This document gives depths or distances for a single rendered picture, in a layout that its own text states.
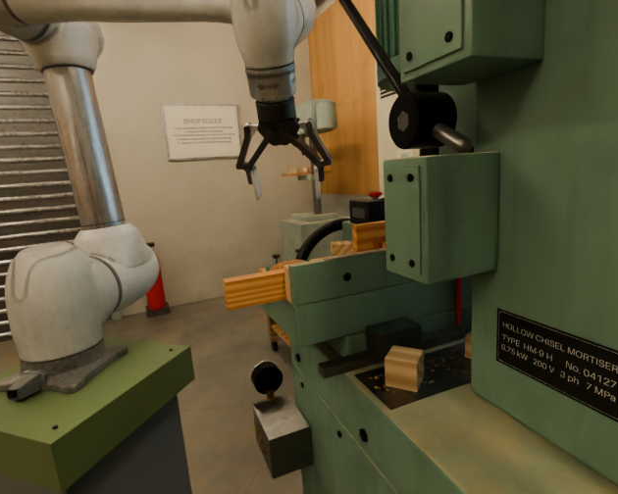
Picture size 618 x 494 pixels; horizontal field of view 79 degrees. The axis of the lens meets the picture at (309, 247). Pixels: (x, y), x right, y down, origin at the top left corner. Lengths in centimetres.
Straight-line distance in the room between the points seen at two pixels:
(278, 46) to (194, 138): 280
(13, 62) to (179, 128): 114
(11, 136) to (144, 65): 109
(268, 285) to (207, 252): 301
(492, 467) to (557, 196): 25
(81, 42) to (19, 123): 241
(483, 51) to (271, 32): 42
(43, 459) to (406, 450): 58
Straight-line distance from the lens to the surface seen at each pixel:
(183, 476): 117
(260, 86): 73
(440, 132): 42
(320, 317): 53
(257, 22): 70
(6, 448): 87
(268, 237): 365
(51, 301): 89
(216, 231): 352
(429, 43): 38
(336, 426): 63
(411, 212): 37
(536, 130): 40
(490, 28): 36
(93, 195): 105
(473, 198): 39
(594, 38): 38
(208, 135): 349
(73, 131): 107
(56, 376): 93
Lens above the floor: 107
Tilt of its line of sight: 11 degrees down
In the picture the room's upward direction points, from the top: 4 degrees counter-clockwise
